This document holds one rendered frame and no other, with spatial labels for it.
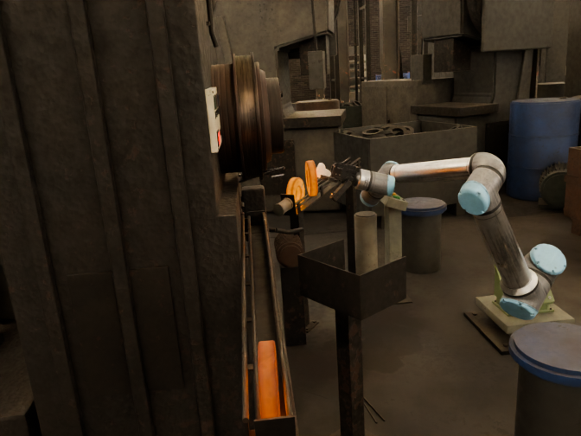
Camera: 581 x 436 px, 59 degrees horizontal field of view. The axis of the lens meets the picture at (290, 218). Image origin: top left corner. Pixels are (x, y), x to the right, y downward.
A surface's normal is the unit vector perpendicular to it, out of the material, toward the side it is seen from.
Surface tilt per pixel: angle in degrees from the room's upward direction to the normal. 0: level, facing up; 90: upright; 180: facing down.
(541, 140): 90
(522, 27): 90
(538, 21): 90
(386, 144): 90
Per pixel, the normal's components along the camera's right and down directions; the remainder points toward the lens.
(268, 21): -0.15, 0.28
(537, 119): -0.58, 0.26
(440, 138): 0.34, 0.23
